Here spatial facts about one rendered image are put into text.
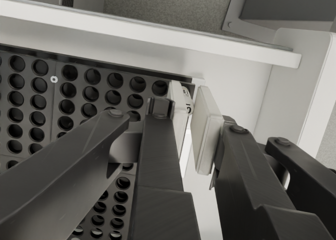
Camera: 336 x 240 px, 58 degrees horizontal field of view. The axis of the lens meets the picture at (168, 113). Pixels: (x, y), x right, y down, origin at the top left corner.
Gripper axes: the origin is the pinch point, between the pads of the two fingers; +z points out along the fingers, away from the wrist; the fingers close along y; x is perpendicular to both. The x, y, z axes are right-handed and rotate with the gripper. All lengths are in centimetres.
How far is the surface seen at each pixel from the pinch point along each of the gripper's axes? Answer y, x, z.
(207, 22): 11, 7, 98
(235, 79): 5.5, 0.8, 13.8
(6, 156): -13.8, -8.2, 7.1
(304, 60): 8.9, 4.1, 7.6
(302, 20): 23, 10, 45
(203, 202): 5.3, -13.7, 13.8
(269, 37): 34, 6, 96
